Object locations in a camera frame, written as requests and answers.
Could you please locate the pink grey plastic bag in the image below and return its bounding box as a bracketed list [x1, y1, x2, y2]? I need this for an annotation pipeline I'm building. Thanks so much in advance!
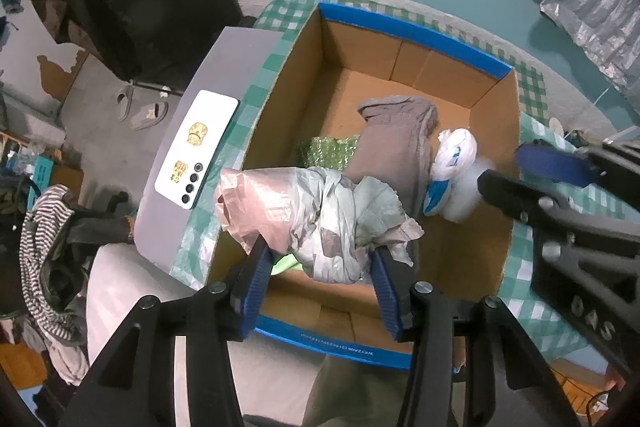
[215, 167, 425, 285]

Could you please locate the teal checked plastic cloth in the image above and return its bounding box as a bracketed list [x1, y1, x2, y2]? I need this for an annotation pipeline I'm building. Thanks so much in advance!
[172, 32, 640, 358]

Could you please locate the white smartphone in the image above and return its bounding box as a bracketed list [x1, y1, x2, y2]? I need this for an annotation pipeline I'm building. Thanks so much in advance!
[153, 89, 239, 209]

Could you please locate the teal box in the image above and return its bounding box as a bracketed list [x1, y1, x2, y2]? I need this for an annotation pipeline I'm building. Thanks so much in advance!
[30, 154, 57, 188]

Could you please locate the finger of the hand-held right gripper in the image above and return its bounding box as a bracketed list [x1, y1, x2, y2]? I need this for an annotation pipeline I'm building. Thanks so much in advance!
[477, 169, 576, 229]
[515, 139, 608, 188]

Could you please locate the green bubble wrap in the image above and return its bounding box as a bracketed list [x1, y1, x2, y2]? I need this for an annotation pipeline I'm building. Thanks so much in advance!
[295, 134, 362, 172]

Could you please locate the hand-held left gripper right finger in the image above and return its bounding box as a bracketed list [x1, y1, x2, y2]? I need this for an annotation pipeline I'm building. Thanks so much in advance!
[370, 247, 549, 427]

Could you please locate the silver plastic sheet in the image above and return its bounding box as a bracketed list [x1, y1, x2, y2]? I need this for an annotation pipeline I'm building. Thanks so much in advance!
[540, 0, 640, 108]

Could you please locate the blue-rimmed cardboard box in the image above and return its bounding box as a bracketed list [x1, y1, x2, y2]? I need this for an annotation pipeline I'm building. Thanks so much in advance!
[207, 2, 521, 370]

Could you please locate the striped grey white cloth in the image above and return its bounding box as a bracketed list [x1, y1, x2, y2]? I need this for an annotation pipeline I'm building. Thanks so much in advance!
[20, 186, 88, 348]

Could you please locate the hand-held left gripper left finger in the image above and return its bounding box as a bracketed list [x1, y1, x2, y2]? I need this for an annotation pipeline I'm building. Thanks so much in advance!
[60, 234, 275, 427]

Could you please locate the white blue plastic bag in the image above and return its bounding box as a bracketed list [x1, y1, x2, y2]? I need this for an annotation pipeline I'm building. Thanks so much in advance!
[422, 127, 493, 223]

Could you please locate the grey laptop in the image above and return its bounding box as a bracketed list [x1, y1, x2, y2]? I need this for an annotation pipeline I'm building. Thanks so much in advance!
[134, 26, 283, 275]

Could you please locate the black office chair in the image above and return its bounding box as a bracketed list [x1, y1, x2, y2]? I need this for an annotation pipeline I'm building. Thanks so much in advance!
[65, 192, 133, 249]

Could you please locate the grey fuzzy sock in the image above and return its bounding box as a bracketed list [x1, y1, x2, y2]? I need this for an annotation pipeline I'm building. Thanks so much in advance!
[342, 96, 440, 218]

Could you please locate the wooden shelf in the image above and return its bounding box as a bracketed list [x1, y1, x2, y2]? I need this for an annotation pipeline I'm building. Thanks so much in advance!
[0, 129, 86, 208]

